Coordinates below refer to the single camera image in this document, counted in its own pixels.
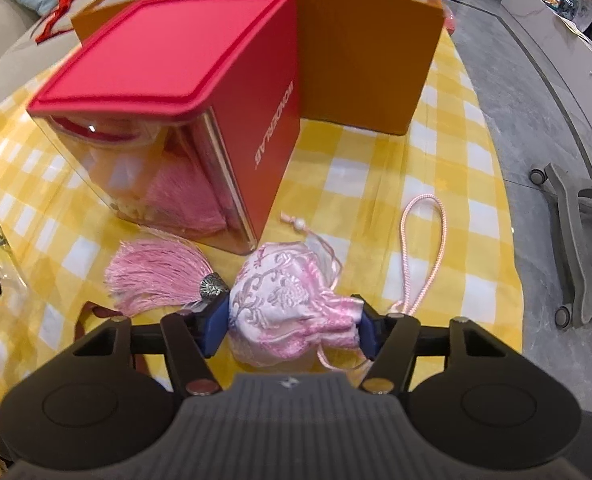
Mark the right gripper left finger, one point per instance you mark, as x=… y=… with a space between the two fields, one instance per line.
x=212 y=324

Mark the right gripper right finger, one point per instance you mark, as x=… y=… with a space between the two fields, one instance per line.
x=372 y=330

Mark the pink embroidered pouch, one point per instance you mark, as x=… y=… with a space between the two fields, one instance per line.
x=284 y=308

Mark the pink tassel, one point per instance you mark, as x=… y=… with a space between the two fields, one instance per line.
x=151 y=273

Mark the yellow checkered tablecloth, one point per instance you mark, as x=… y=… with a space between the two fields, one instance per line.
x=425 y=213

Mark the red lidded clear box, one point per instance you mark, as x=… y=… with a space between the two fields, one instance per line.
x=182 y=115

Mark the grey chair base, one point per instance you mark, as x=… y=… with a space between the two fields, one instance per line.
x=568 y=191

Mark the red ribbon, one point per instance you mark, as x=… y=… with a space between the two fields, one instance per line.
x=50 y=21

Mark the orange cardboard box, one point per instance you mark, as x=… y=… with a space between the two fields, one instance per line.
x=363 y=63

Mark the pink storage basket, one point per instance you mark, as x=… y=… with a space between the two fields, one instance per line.
x=450 y=20

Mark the white tv cabinet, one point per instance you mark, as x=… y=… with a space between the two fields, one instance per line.
x=570 y=53

